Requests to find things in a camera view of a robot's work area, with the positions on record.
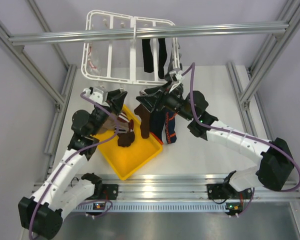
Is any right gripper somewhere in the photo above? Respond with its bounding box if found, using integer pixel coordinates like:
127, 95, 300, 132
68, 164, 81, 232
137, 79, 194, 122

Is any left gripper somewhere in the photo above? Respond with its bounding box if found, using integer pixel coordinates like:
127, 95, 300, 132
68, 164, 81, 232
89, 88, 127, 136

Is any brown sock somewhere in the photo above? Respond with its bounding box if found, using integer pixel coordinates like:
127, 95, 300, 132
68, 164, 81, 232
134, 103, 151, 139
113, 111, 135, 148

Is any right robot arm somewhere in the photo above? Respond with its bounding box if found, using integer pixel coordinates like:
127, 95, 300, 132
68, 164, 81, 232
136, 84, 295, 199

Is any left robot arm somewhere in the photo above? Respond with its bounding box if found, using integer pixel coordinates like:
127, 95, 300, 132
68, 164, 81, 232
18, 87, 128, 240

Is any white clip drying hanger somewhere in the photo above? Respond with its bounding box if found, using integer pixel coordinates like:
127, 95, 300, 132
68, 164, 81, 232
80, 10, 180, 86

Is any navy orange underwear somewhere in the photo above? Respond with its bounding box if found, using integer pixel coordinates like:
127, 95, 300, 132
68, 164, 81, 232
149, 108, 177, 144

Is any grey sock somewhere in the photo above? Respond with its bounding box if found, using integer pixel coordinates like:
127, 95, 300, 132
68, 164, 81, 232
164, 49, 183, 82

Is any black sock left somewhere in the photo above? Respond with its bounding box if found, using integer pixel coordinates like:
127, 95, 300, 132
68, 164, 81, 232
142, 39, 154, 73

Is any black sock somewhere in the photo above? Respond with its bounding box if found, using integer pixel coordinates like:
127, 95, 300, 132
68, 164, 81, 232
142, 39, 154, 73
158, 38, 168, 79

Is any black sock right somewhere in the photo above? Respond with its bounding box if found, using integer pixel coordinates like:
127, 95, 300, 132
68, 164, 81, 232
158, 38, 168, 79

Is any yellow plastic tray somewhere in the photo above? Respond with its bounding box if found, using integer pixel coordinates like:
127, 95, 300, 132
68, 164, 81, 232
97, 105, 163, 181

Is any aluminium crossbar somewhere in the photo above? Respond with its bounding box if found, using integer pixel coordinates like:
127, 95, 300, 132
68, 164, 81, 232
8, 21, 289, 46

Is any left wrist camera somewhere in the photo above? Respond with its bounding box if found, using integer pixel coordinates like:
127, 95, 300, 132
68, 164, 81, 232
83, 86, 108, 106

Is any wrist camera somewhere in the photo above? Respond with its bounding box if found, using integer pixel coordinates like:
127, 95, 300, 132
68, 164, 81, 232
83, 86, 108, 106
168, 68, 184, 87

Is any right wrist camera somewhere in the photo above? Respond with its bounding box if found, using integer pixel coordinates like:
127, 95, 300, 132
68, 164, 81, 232
168, 68, 184, 87

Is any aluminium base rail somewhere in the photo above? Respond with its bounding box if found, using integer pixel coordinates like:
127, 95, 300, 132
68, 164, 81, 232
29, 173, 271, 201

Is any slotted cable duct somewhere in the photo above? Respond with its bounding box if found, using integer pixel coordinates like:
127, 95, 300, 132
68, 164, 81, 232
73, 201, 242, 213

